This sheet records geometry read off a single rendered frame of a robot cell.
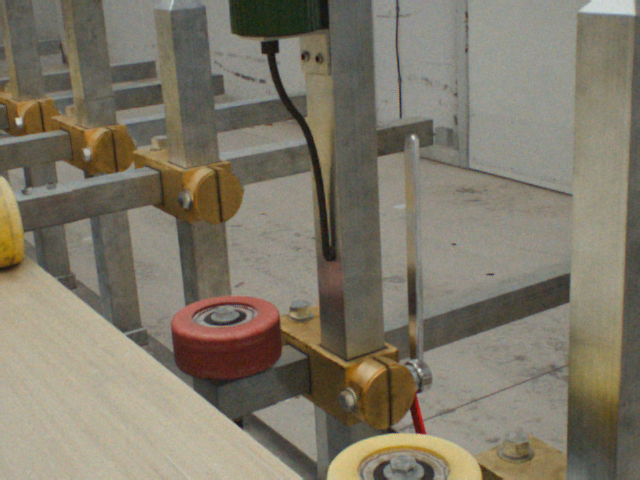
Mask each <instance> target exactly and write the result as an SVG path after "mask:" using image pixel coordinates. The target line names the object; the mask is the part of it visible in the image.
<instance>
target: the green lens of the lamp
mask: <svg viewBox="0 0 640 480"><path fill-rule="evenodd" d="M228 8H229V19H230V31H231V34H234V35H243V36H268V35H284V34H294V33H303V32H309V31H314V30H318V29H320V28H322V14H321V0H228Z"/></svg>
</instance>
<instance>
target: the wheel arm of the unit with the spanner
mask: <svg viewBox="0 0 640 480"><path fill-rule="evenodd" d="M570 294H571V257H570V258H566V259H563V260H560V261H557V262H554V263H550V264H547V265H544V266H542V267H539V268H532V269H529V270H526V271H523V272H519V273H516V274H513V275H511V276H507V277H504V278H501V279H498V280H495V281H491V282H488V283H485V284H483V285H480V286H476V287H473V288H470V289H467V290H464V291H460V292H457V293H454V294H452V295H445V296H442V297H439V298H436V299H432V300H429V301H426V302H424V303H423V316H424V352H426V351H430V350H433V349H436V348H439V347H442V346H445V345H448V344H451V343H454V342H456V341H459V340H462V339H464V338H467V337H470V336H473V335H476V334H479V333H482V332H484V331H487V330H490V329H493V328H495V327H498V326H501V325H504V324H510V323H513V322H515V321H518V320H521V319H524V318H526V317H529V316H532V315H535V314H538V313H541V312H543V311H546V310H549V309H552V308H555V307H557V306H560V305H563V304H566V303H569V302H570ZM384 336H385V342H386V343H388V344H390V345H392V346H393V347H395V348H397V349H398V355H399V360H402V359H405V358H408V357H410V344H409V319H408V308H405V309H401V310H398V311H396V312H393V313H390V314H386V315H384ZM198 380H199V390H200V396H201V397H202V398H203V399H204V400H206V401H207V402H208V403H209V404H211V405H212V406H213V407H214V408H216V409H218V410H219V411H220V412H222V413H223V414H224V415H225V416H227V417H228V418H229V420H231V421H232V422H234V421H239V420H241V419H242V418H243V417H244V415H246V414H249V413H252V412H254V411H257V410H259V409H262V408H268V407H271V406H274V405H277V404H278V403H279V402H282V401H285V400H287V399H290V398H293V397H296V396H299V395H302V394H304V393H307V392H310V391H311V390H310V376H309V361H308V356H307V355H305V354H303V353H302V352H300V351H298V350H295V349H294V348H292V347H290V346H289V345H287V346H284V347H283V351H282V355H281V357H280V359H279V360H278V361H277V362H276V363H275V364H274V365H272V366H271V367H270V368H268V369H266V370H264V371H262V372H260V373H258V374H255V375H252V376H249V377H245V378H240V379H219V380H217V379H213V380H204V379H199V378H198Z"/></svg>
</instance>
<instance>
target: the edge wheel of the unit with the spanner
mask: <svg viewBox="0 0 640 480"><path fill-rule="evenodd" d="M171 328H172V337H173V354H174V361H175V364H176V366H177V367H178V369H179V370H181V371H182V372H184V373H185V374H187V375H189V376H192V377H195V378H199V379H204V380H213V379H217V380H219V379H240V378H245V377H249V376H252V375H255V374H258V373H260V372H262V371H264V370H266V369H268V368H270V367H271V366H272V365H274V364H275V363H276V362H277V361H278V360H279V359H280V357H281V355H282V351H283V347H282V333H281V321H280V313H279V310H278V308H277V307H276V306H275V305H273V304H272V303H270V302H269V301H267V300H264V299H261V298H258V297H252V296H240V295H232V296H220V297H213V298H208V299H204V300H201V301H198V302H195V303H192V304H190V305H188V306H186V307H184V308H182V309H181V310H179V311H178V312H177V313H176V314H175V315H174V316H173V319H172V323H171Z"/></svg>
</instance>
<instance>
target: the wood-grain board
mask: <svg viewBox="0 0 640 480"><path fill-rule="evenodd" d="M0 480H304V479H303V478H302V477H301V476H299V475H298V474H297V473H296V472H294V471H293V470H292V469H291V468H289V467H287V466H286V465H285V464H284V463H283V462H282V461H280V460H279V459H278V458H277V457H275V456H274V455H273V454H272V453H271V452H269V451H268V450H267V449H266V448H264V447H263V446H262V445H261V444H259V443H258V442H257V440H255V439H254V438H253V437H250V436H249V435H248V434H247V433H246V432H244V431H243V430H242V429H241V428H239V427H238V426H237V425H236V424H234V423H233V422H232V421H231V420H229V418H228V417H227V416H225V415H224V414H223V413H222V412H220V411H219V410H218V409H216V408H214V407H213V406H212V405H211V404H209V403H208V402H207V401H206V400H204V399H203V398H202V397H201V396H200V395H199V394H198V393H197V392H195V391H194V390H193V389H192V388H190V387H189V386H188V385H187V384H186V383H184V382H183V381H182V380H179V379H178V378H177V377H176V376H174V375H173V374H172V372H170V371H169V370H168V369H167V368H165V367H164V366H163V365H162V364H161V363H159V362H158V361H157V360H156V359H154V358H153V357H152V356H151V355H149V354H148V353H147V352H144V351H143V349H142V348H140V347H139V346H138V345H137V344H135V343H134V342H133V341H132V340H131V339H129V338H128V337H127V336H126V335H124V334H123V333H122V332H121V331H119V330H118V329H117V328H116V327H114V325H112V324H110V323H109V322H108V321H107V320H106V319H104V318H103V317H102V316H101V315H99V314H98V313H97V312H96V311H94V310H93V309H92V308H91V307H89V306H88V305H87V304H86V303H84V301H83V300H82V299H80V298H79V297H77V296H76V295H74V294H73V293H72V292H71V291H69V290H68V289H67V288H66V287H64V286H63V285H62V284H61V283H59V282H58V281H57V280H56V279H54V277H53V276H52V275H50V274H49V273H48V272H47V271H46V270H44V269H42V268H41V267H39V266H38V265H37V264H36V263H34V262H33V261H32V260H31V259H29V258H28V257H27V256H26V255H23V258H22V262H21V263H19V264H17V265H13V266H9V267H4V268H0Z"/></svg>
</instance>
